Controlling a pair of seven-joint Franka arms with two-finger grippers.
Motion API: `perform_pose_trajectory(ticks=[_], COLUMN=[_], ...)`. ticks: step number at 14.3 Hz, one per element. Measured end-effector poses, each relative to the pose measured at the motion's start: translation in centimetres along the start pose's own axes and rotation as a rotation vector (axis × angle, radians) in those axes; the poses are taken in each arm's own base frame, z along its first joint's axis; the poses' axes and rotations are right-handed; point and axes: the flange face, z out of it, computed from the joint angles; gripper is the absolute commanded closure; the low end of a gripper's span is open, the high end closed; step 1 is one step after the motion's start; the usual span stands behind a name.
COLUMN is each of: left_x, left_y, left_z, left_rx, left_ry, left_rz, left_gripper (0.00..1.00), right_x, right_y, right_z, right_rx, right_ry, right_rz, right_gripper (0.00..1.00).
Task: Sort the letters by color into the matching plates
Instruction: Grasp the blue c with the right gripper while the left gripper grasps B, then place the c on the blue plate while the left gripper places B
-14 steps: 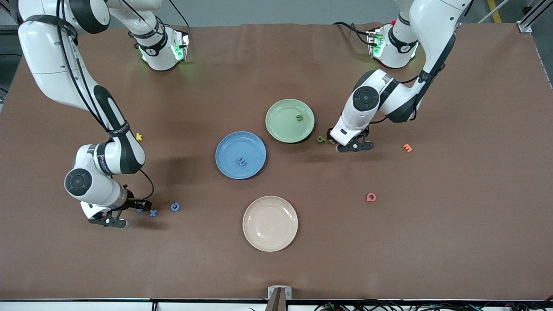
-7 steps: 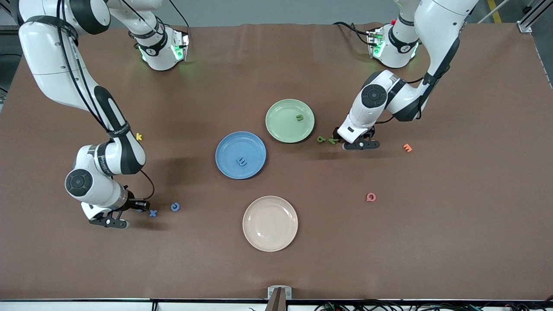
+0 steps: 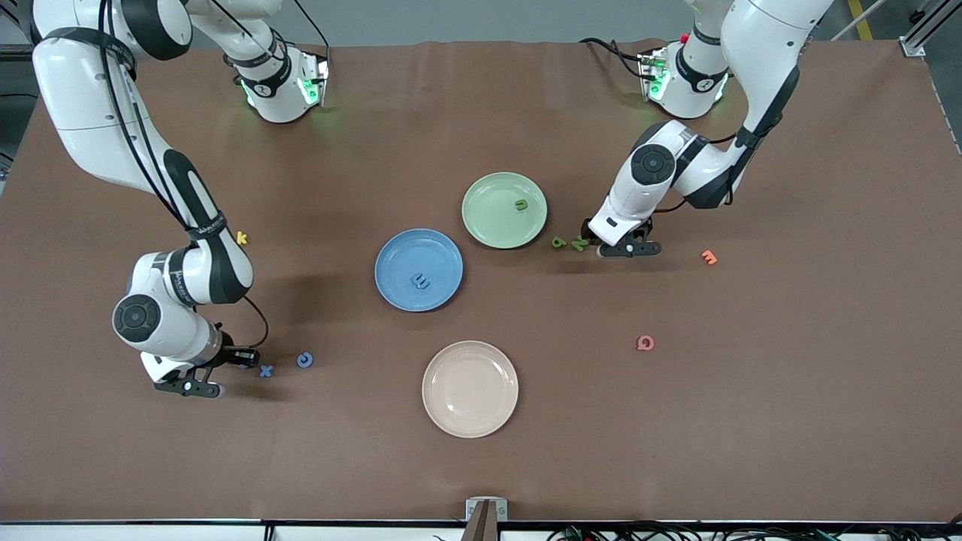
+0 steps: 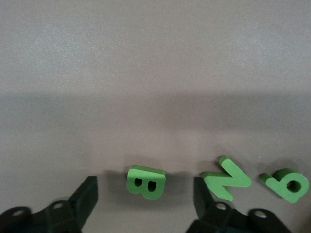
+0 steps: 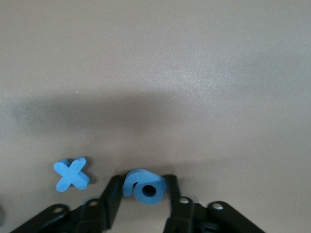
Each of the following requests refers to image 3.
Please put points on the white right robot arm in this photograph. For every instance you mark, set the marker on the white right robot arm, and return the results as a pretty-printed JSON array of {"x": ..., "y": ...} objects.
[{"x": 83, "y": 98}]

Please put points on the aluminium frame profile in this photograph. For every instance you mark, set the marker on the aluminium frame profile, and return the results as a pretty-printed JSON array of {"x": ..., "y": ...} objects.
[{"x": 913, "y": 45}]

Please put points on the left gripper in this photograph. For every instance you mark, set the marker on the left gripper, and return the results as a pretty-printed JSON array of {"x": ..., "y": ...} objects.
[{"x": 588, "y": 228}]

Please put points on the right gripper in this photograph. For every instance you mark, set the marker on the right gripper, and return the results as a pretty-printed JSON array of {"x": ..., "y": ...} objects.
[{"x": 236, "y": 355}]

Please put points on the light green plate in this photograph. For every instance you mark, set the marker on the light green plate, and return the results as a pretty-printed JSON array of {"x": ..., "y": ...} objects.
[{"x": 503, "y": 210}]

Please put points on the blue plate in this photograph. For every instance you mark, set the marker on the blue plate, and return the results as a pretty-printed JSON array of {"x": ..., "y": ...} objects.
[{"x": 418, "y": 270}]

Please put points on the orange letter m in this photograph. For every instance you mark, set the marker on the orange letter m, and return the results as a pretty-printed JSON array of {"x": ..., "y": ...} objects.
[{"x": 709, "y": 258}]

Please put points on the beige plate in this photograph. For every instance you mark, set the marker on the beige plate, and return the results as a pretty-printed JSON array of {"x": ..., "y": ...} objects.
[{"x": 470, "y": 389}]

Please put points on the brown table cover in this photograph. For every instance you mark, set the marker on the brown table cover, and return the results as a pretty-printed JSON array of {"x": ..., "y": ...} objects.
[{"x": 150, "y": 451}]

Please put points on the grey camera pole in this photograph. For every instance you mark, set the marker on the grey camera pole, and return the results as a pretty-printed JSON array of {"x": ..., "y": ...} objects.
[{"x": 481, "y": 530}]

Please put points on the green letter N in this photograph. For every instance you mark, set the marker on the green letter N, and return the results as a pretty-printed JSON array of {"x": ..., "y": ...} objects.
[{"x": 577, "y": 246}]

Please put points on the grey metal bracket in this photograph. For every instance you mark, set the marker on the grey metal bracket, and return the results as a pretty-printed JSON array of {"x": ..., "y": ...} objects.
[{"x": 472, "y": 511}]

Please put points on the white table edge rail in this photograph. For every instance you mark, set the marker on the white table edge rail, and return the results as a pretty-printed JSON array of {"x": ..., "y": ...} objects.
[{"x": 150, "y": 532}]

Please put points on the pink letter Q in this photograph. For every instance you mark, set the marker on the pink letter Q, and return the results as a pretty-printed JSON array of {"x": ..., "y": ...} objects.
[{"x": 645, "y": 337}]

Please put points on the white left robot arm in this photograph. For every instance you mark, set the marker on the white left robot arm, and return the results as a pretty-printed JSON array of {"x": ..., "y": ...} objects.
[{"x": 766, "y": 45}]

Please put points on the blue letter c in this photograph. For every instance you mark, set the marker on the blue letter c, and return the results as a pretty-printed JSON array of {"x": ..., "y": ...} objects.
[{"x": 305, "y": 355}]

